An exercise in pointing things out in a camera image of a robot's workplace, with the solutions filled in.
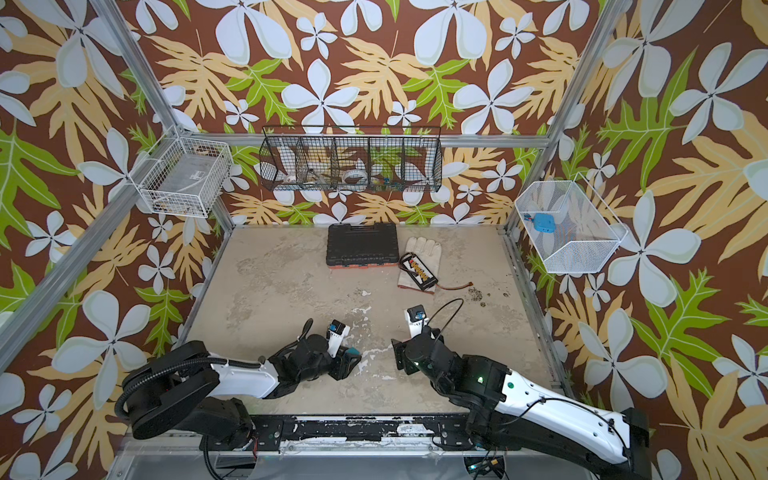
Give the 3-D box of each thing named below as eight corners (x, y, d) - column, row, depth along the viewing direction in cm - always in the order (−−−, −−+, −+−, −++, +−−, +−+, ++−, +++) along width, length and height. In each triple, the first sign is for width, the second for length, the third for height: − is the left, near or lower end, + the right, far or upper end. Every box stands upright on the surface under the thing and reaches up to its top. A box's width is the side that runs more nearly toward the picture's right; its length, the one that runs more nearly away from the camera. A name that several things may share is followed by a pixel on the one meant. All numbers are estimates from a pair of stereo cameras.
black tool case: (324, 268, 108) (322, 262, 105) (330, 229, 120) (329, 222, 117) (398, 268, 108) (398, 262, 105) (396, 229, 120) (397, 222, 117)
